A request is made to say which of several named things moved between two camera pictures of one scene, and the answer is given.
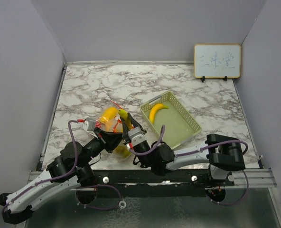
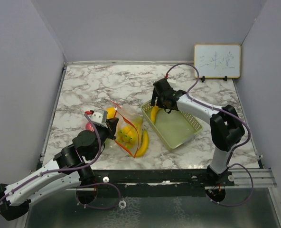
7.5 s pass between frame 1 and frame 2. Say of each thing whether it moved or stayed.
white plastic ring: stayed
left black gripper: moved
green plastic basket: stayed
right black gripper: moved
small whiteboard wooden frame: stayed
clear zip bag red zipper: moved
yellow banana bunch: moved
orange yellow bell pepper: stayed
